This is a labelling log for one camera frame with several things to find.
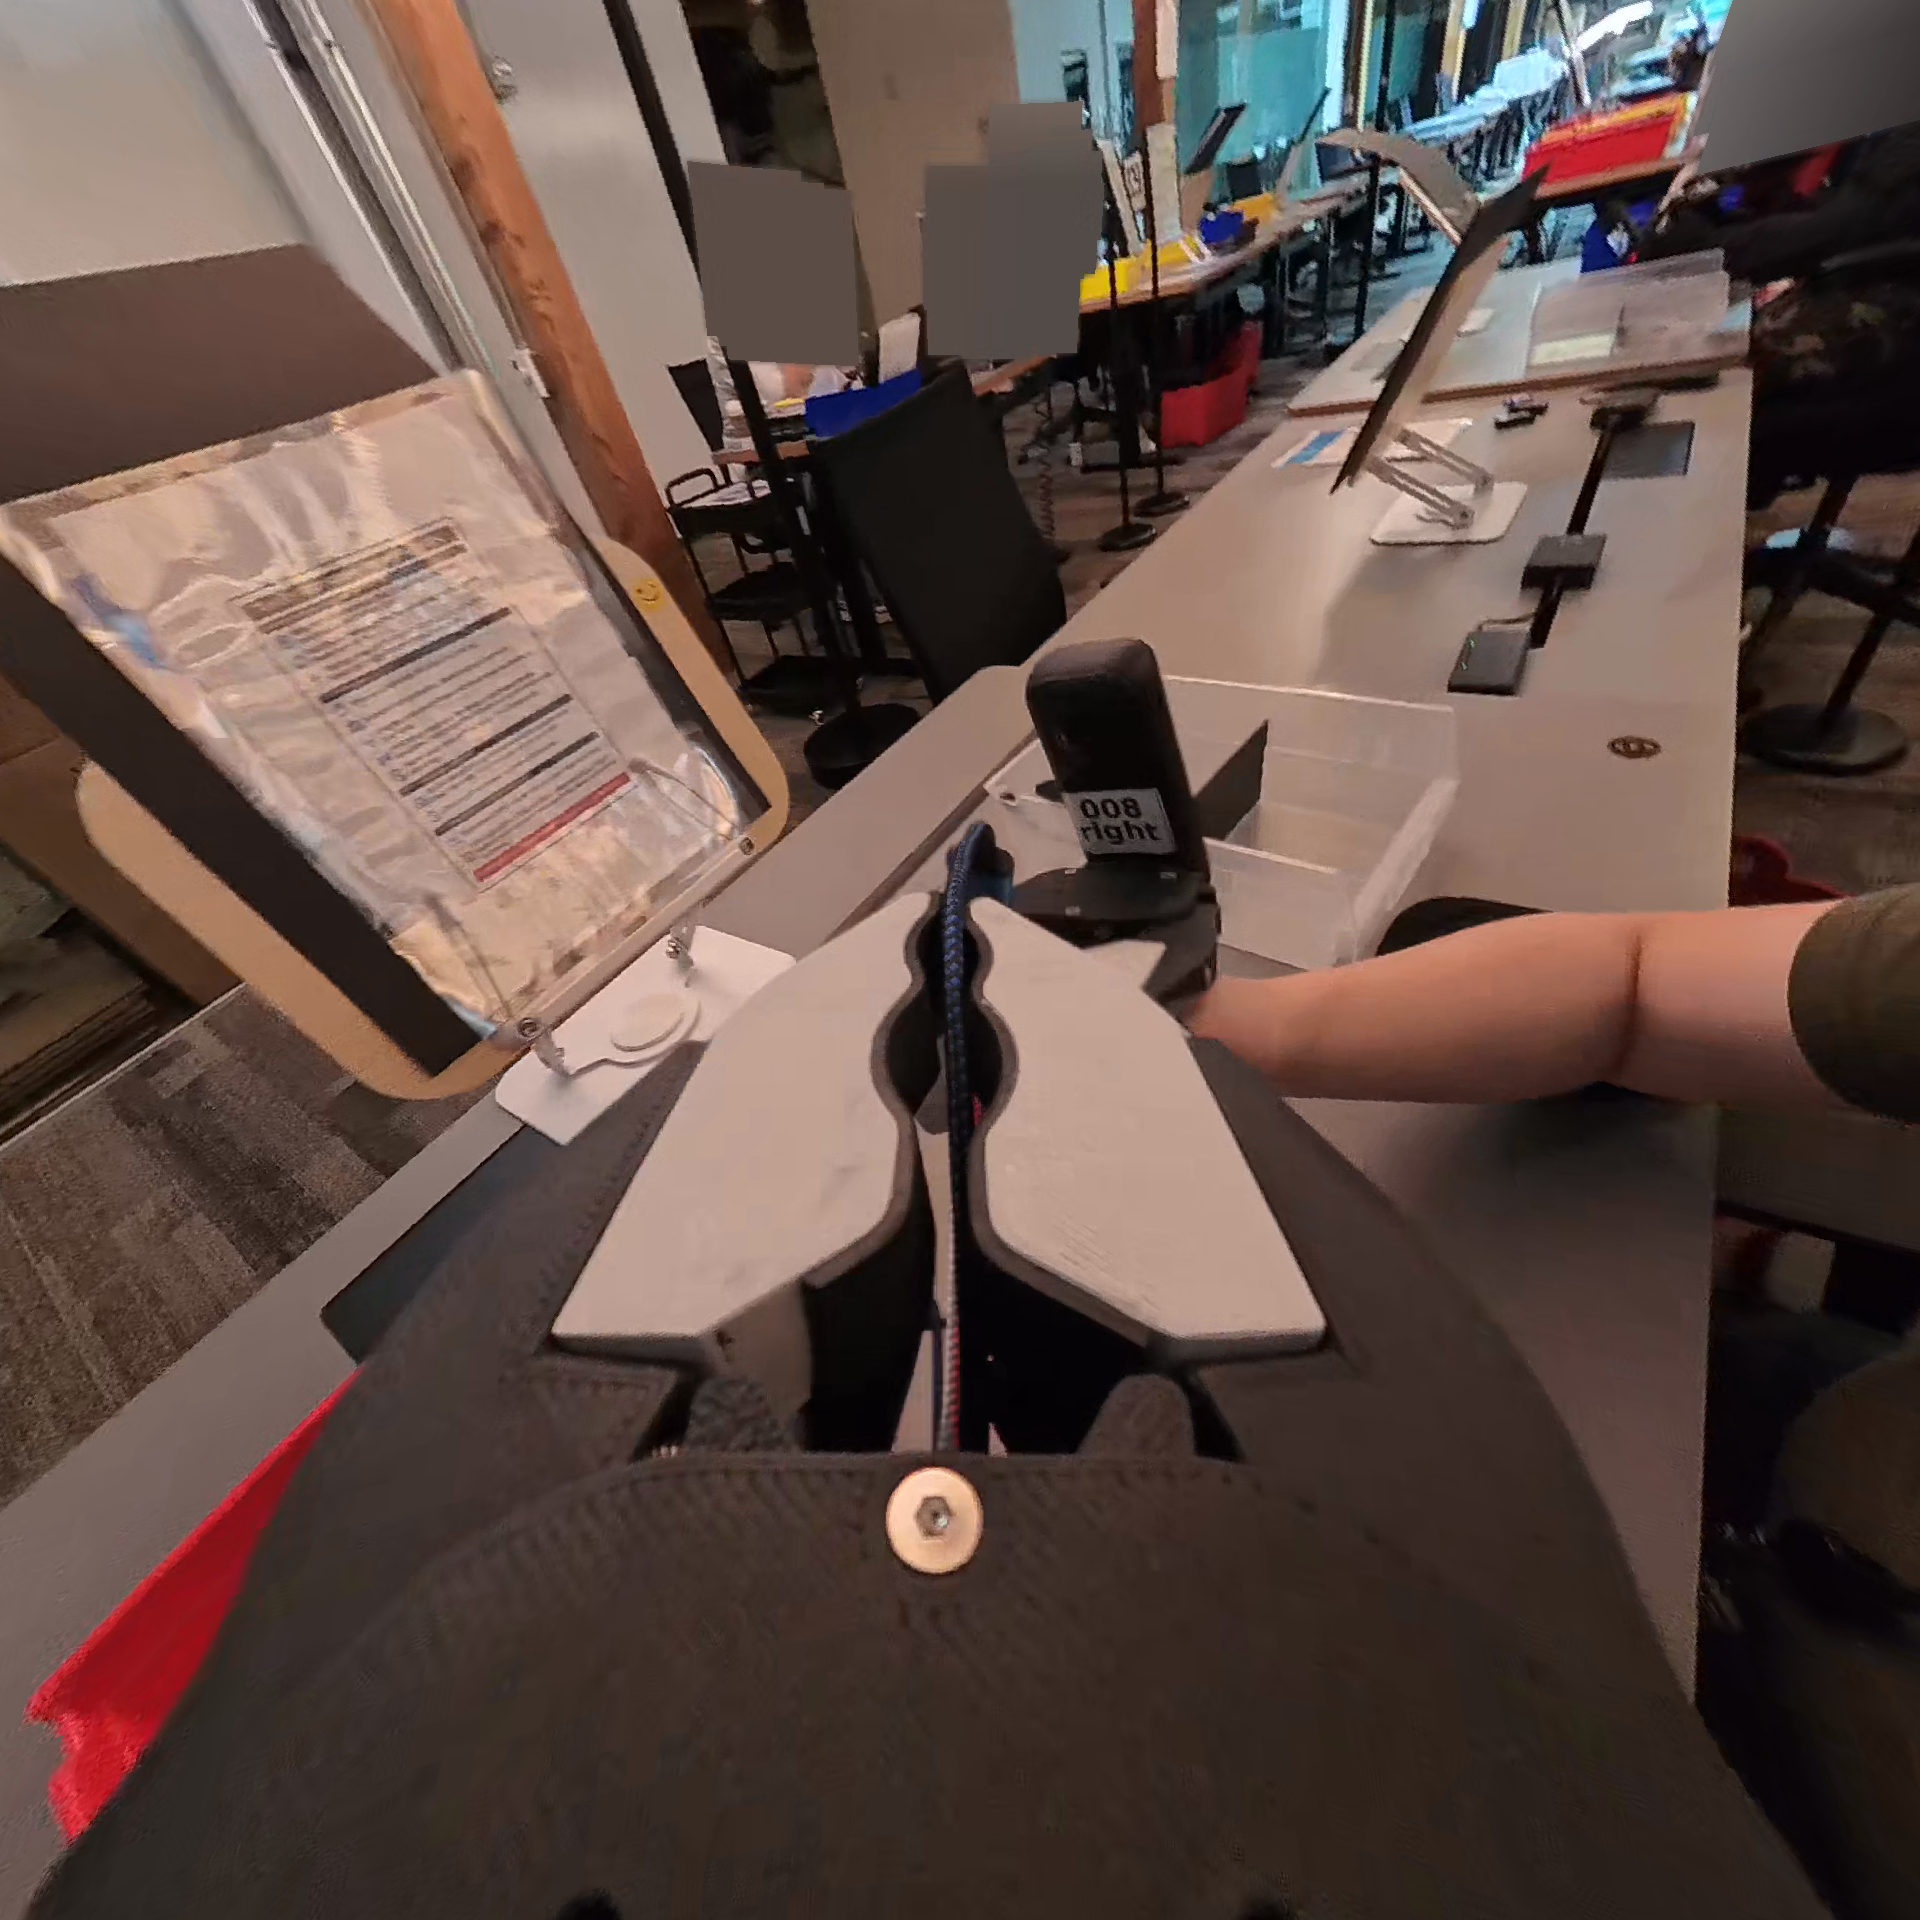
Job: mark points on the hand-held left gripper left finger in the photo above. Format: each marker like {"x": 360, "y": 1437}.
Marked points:
{"x": 751, "y": 1185}

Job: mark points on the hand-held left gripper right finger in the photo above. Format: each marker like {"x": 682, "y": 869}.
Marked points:
{"x": 1155, "y": 1185}

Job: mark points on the clear plastic bin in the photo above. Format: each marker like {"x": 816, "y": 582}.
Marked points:
{"x": 1350, "y": 811}

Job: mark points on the red plastic bin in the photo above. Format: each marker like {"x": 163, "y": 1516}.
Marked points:
{"x": 1208, "y": 399}
{"x": 182, "y": 1621}

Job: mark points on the person's right forearm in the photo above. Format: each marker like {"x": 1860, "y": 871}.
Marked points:
{"x": 1499, "y": 1020}

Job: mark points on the black office chair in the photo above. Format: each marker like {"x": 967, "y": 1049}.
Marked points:
{"x": 944, "y": 524}

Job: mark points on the black foam pad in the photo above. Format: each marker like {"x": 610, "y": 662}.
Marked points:
{"x": 1448, "y": 917}

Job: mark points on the black adapter box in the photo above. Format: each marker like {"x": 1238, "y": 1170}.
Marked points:
{"x": 1564, "y": 562}
{"x": 1491, "y": 662}

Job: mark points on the tablet on metal stand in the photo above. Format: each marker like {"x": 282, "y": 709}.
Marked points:
{"x": 1425, "y": 346}

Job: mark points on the instruction sheet in sleeve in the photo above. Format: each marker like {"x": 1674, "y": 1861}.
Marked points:
{"x": 376, "y": 646}

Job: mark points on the clear plastic tray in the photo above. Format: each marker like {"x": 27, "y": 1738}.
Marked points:
{"x": 1674, "y": 308}

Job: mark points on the wood-backed screen white stand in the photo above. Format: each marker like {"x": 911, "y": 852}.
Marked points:
{"x": 148, "y": 346}

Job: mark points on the wooden post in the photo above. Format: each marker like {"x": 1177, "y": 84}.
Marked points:
{"x": 511, "y": 300}

